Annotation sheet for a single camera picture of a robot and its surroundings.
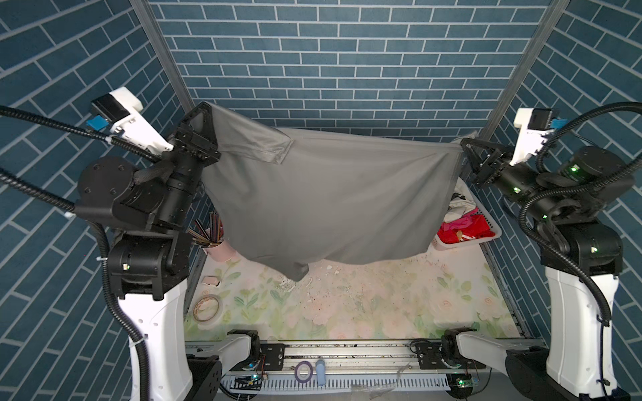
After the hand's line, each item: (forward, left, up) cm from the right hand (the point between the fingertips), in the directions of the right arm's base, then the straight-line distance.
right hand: (458, 137), depth 49 cm
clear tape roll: (-20, +67, -57) cm, 90 cm away
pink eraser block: (-10, +70, -56) cm, 90 cm away
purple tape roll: (-33, +32, -57) cm, 73 cm away
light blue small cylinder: (-35, +26, -54) cm, 69 cm away
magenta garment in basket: (+18, -24, -50) cm, 58 cm away
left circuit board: (-38, +46, -58) cm, 84 cm away
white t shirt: (+24, -23, -47) cm, 58 cm away
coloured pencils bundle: (+1, +72, -46) cm, 85 cm away
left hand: (-7, +43, +9) cm, 44 cm away
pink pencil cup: (-3, +65, -48) cm, 81 cm away
